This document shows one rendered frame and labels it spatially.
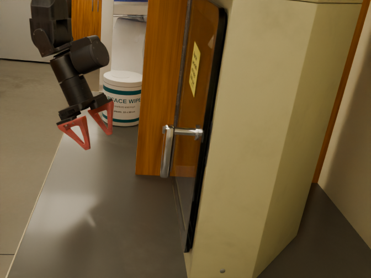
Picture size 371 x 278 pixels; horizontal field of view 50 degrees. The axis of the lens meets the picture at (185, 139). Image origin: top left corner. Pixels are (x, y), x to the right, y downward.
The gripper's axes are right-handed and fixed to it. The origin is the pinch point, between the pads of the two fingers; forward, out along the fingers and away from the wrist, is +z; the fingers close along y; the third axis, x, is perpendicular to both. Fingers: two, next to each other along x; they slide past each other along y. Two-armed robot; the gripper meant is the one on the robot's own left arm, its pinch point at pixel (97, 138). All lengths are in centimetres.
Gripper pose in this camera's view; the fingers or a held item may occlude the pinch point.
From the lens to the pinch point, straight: 93.8
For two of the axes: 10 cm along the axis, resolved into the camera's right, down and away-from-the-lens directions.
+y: 3.3, -3.4, 8.8
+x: -8.7, 2.4, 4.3
